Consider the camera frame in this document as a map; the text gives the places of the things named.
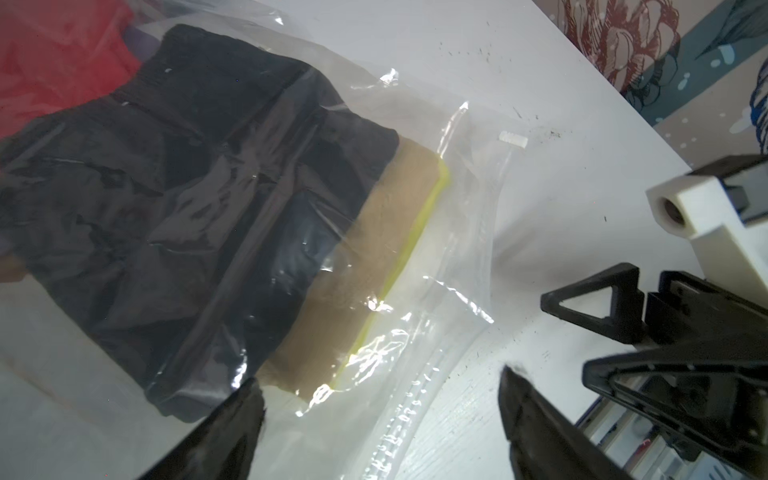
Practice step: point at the yellow green garment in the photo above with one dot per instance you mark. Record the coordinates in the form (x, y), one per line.
(383, 238)

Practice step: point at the clear plastic vacuum bag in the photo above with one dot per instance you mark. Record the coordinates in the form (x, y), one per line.
(69, 411)

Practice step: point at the tan folded garment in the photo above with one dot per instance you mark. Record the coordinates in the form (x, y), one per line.
(309, 355)

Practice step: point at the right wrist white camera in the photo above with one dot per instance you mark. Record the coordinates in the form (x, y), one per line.
(721, 210)

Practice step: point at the red folded garment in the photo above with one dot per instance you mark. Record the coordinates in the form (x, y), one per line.
(60, 54)

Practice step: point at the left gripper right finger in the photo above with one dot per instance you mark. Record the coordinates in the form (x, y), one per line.
(543, 444)

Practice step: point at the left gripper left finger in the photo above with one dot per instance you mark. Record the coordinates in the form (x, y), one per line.
(223, 445)

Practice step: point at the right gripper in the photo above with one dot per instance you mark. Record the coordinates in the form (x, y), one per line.
(706, 387)

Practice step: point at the black trousers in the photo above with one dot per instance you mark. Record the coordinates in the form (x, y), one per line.
(180, 220)

